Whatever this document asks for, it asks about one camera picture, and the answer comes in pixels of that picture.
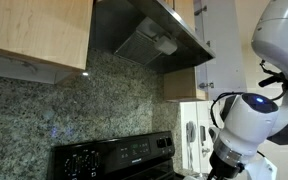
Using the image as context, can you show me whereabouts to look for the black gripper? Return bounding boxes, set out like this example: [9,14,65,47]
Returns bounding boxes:
[207,152,245,180]

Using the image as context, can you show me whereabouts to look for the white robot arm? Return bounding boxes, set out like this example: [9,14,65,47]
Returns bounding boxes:
[205,0,288,180]

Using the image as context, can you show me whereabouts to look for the grey open cabinet door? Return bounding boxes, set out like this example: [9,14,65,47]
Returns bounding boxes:
[193,0,246,100]

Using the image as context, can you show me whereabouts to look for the stainless range hood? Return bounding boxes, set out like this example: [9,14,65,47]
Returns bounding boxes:
[90,0,215,73]

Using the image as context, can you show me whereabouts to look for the wooden upper cabinets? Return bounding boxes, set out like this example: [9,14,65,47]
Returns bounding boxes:
[0,0,93,71]

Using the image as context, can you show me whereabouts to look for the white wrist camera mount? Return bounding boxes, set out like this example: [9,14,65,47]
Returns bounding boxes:
[241,152,277,180]

